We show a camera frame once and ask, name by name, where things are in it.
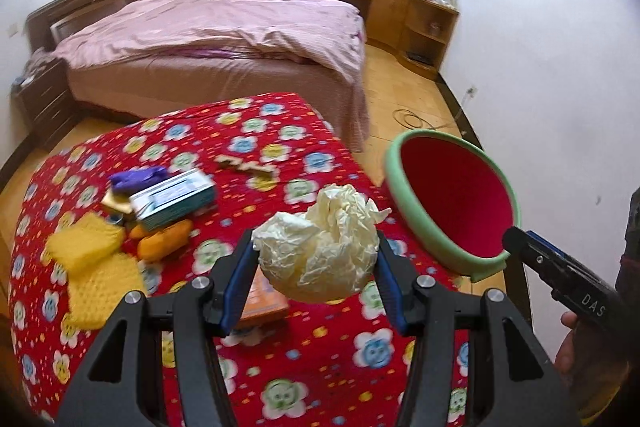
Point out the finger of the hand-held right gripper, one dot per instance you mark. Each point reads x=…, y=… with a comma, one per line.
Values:
x=546, y=243
x=525, y=252

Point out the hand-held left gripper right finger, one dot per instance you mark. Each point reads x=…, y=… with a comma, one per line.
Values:
x=395, y=294

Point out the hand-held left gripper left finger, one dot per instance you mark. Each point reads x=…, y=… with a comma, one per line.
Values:
x=235, y=289

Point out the cream paper ball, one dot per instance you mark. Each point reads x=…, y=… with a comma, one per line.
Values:
x=320, y=252

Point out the red bin with green rim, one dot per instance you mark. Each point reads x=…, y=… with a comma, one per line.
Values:
x=450, y=187

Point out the white and teal medicine box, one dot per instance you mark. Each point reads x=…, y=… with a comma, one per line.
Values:
x=172, y=199

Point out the yellow foam net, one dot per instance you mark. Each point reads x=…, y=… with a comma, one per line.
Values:
x=85, y=244
x=105, y=292

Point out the small yellow box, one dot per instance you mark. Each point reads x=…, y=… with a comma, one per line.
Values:
x=116, y=204

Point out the purple plastic packet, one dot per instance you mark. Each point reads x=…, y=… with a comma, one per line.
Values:
x=135, y=179

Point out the person's right hand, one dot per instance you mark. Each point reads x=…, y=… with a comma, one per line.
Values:
x=575, y=352

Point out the orange cardboard box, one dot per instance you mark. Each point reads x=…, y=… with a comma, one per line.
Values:
x=262, y=302

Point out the red flower printed blanket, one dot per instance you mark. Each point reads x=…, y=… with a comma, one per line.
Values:
x=300, y=357

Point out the wooden block puzzle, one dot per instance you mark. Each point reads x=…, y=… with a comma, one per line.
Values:
x=247, y=166

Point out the small blue cap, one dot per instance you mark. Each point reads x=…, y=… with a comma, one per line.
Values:
x=118, y=219

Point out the wooden bed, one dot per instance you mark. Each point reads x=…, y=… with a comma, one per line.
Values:
x=200, y=82

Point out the black device on shelf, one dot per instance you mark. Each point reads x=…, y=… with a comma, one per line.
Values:
x=419, y=57

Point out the small jar on shelf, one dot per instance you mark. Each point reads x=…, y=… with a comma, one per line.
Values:
x=435, y=28

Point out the wooden corner shelf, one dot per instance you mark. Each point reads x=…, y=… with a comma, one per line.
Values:
x=440, y=19

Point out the dark wooden nightstand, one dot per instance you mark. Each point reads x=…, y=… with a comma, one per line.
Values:
x=45, y=102

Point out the pink duvet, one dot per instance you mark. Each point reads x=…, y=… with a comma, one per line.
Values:
x=225, y=22

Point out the crumpled clothes on nightstand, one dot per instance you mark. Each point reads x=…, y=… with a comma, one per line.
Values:
x=37, y=62

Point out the wall outlet with plug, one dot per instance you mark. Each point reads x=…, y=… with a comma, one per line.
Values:
x=471, y=92

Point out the wall switch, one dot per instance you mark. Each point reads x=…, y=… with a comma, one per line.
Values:
x=13, y=28

